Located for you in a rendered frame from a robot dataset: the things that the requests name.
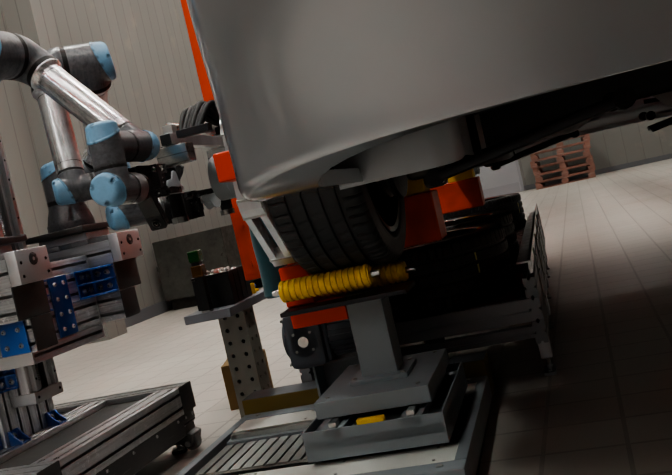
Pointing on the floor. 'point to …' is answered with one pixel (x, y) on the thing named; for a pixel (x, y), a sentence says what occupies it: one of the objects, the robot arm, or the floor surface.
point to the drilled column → (244, 354)
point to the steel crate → (220, 239)
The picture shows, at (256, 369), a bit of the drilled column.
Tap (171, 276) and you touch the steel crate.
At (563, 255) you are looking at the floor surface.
